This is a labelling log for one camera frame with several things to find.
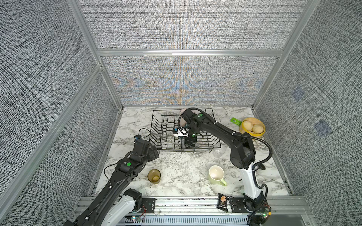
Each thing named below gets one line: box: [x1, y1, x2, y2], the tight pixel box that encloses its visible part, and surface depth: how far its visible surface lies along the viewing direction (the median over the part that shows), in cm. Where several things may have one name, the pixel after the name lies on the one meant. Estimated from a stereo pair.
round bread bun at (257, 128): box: [252, 123, 264, 134], surface depth 102 cm
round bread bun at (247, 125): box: [242, 120, 254, 131], surface depth 102 cm
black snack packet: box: [216, 192, 229, 213], surface depth 75 cm
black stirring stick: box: [255, 163, 266, 172], surface depth 88 cm
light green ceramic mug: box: [208, 165, 228, 187], surface depth 79 cm
